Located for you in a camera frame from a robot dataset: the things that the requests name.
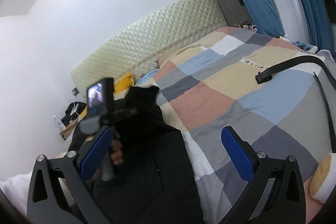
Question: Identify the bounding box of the yellow pillow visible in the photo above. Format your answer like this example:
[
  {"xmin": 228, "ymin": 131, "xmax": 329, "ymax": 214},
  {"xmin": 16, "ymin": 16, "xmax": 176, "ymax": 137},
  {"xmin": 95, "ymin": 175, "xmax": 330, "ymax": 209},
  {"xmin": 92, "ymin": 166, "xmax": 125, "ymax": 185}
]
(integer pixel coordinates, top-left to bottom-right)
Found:
[{"xmin": 114, "ymin": 72, "xmax": 134, "ymax": 100}]

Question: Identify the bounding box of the black strap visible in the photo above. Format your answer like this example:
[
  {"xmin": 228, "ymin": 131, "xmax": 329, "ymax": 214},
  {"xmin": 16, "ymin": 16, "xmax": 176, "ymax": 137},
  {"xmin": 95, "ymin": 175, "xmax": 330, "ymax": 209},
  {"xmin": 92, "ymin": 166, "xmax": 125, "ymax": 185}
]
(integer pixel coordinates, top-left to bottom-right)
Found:
[{"xmin": 255, "ymin": 54, "xmax": 336, "ymax": 154}]

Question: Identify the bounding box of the wooden nightstand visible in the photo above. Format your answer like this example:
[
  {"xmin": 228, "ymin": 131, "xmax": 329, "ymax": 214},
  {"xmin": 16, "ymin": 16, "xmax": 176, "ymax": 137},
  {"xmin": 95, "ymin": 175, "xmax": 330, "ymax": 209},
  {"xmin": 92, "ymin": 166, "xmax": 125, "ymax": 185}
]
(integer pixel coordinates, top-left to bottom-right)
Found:
[{"xmin": 60, "ymin": 119, "xmax": 78, "ymax": 140}]

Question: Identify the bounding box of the blue curtain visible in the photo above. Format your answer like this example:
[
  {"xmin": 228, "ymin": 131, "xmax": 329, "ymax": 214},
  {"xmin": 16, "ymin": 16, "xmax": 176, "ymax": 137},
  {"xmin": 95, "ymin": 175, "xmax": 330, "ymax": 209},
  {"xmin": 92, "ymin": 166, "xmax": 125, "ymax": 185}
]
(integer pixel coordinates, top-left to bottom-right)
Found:
[{"xmin": 301, "ymin": 0, "xmax": 335, "ymax": 54}]

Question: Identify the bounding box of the black puffer jacket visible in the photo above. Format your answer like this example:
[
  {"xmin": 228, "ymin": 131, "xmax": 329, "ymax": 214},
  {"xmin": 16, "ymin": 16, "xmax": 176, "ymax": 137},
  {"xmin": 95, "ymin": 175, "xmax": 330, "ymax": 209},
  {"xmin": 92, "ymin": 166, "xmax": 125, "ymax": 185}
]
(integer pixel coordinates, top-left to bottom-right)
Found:
[{"xmin": 87, "ymin": 85, "xmax": 204, "ymax": 223}]

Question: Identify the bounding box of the cream quilted headboard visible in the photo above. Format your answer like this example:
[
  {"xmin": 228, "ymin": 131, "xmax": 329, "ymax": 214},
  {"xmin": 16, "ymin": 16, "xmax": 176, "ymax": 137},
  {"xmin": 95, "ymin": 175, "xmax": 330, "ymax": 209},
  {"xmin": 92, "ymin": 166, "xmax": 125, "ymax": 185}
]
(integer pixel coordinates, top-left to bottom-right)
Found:
[{"xmin": 71, "ymin": 0, "xmax": 227, "ymax": 96}]

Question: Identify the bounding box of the wall power outlet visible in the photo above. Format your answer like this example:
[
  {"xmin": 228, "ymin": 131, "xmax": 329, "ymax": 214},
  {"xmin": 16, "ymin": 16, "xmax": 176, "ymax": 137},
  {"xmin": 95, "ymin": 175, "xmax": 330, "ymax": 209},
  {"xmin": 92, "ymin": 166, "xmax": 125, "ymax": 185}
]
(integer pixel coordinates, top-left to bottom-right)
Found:
[{"xmin": 71, "ymin": 88, "xmax": 79, "ymax": 96}]

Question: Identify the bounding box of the person left hand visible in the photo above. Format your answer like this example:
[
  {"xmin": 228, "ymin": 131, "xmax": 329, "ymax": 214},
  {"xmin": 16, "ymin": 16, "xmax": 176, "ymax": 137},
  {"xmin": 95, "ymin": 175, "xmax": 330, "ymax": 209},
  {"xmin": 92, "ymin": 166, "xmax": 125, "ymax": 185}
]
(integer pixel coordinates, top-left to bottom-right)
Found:
[{"xmin": 109, "ymin": 134, "xmax": 123, "ymax": 165}]

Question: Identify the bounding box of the black bag on nightstand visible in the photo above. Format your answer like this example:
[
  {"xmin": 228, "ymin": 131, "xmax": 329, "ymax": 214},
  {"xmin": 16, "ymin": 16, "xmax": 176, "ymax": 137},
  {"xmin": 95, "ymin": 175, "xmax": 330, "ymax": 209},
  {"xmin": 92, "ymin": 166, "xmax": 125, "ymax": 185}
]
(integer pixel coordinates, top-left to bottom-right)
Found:
[{"xmin": 61, "ymin": 102, "xmax": 87, "ymax": 126}]

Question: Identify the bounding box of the checkered patchwork duvet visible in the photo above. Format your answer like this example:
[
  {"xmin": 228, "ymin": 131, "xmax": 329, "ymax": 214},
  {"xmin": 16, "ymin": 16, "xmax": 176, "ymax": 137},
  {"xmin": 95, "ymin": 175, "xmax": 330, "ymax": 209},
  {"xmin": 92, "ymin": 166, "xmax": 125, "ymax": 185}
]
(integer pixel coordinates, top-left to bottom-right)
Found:
[{"xmin": 151, "ymin": 27, "xmax": 335, "ymax": 223}]

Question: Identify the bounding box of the light blue cloth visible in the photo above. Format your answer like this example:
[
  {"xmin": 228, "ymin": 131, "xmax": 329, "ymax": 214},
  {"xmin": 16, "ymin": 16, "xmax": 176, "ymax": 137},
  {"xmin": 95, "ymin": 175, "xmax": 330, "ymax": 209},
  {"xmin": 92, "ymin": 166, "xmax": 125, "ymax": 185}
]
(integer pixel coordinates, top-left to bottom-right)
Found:
[{"xmin": 136, "ymin": 69, "xmax": 159, "ymax": 85}]

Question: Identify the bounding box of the white spray bottle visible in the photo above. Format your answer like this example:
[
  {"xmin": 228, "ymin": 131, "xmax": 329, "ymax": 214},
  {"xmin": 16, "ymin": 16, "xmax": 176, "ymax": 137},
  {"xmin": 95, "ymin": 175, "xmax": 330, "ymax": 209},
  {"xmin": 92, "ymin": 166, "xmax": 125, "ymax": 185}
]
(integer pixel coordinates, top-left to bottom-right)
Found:
[{"xmin": 53, "ymin": 114, "xmax": 64, "ymax": 129}]

